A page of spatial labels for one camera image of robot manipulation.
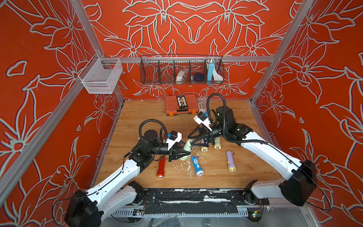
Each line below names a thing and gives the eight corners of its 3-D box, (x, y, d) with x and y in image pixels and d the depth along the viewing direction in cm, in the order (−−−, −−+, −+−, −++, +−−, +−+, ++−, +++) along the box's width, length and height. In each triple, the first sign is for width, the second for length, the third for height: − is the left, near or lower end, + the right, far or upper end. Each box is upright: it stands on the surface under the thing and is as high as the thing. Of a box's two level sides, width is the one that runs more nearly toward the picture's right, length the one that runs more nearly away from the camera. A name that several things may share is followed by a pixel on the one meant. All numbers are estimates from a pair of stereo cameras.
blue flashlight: (197, 177, 81) (197, 175, 79) (190, 158, 88) (191, 156, 86) (203, 175, 82) (204, 173, 79) (196, 157, 89) (197, 155, 87)
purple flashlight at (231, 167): (228, 171, 83) (229, 169, 81) (226, 152, 91) (227, 150, 89) (235, 172, 83) (236, 170, 81) (232, 153, 91) (234, 151, 88)
